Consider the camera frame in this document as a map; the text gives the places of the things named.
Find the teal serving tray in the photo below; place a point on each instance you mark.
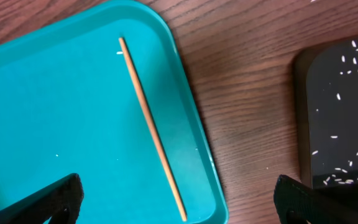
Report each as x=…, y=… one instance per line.
x=68, y=105

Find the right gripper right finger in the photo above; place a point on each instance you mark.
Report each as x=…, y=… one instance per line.
x=297, y=203

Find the right wooden chopstick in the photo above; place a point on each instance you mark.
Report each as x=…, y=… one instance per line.
x=152, y=128

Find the black tray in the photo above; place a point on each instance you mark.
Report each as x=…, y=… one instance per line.
x=328, y=124

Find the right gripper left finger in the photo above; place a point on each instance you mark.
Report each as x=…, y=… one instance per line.
x=59, y=202

